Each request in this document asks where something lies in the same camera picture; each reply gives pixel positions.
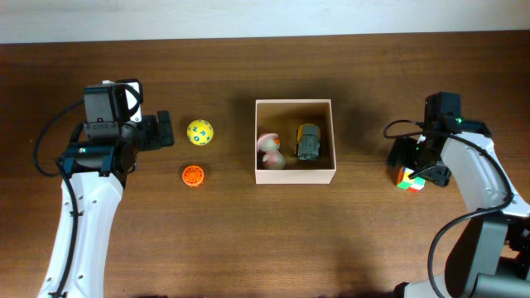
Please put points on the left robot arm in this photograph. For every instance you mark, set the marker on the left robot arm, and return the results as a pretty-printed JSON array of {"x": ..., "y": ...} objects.
[{"x": 101, "y": 153}]

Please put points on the orange ribbed plastic ball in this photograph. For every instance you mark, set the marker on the orange ribbed plastic ball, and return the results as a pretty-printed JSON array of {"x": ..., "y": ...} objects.
[{"x": 193, "y": 176}]

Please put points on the grey and yellow toy truck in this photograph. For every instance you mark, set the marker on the grey and yellow toy truck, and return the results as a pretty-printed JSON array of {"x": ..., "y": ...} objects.
[{"x": 308, "y": 142}]

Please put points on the yellow ball with blue letters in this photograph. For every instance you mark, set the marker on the yellow ball with blue letters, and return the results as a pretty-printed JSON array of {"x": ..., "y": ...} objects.
[{"x": 200, "y": 132}]

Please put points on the pink and white duck toy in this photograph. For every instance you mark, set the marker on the pink and white duck toy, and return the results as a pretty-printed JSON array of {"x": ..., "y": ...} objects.
[{"x": 269, "y": 144}]

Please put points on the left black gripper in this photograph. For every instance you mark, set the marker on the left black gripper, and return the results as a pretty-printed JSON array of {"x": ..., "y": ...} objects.
[{"x": 160, "y": 138}]

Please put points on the multicoloured puzzle cube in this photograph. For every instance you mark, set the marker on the multicoloured puzzle cube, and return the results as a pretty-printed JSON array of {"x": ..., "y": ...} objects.
[{"x": 406, "y": 182}]

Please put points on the white cardboard box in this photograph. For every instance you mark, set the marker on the white cardboard box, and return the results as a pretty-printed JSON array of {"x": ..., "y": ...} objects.
[{"x": 283, "y": 118}]

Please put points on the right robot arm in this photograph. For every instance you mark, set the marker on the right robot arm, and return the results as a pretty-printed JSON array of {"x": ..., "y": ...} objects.
[{"x": 484, "y": 253}]

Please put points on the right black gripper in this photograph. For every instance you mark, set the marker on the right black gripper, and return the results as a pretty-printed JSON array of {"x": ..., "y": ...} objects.
[{"x": 401, "y": 152}]

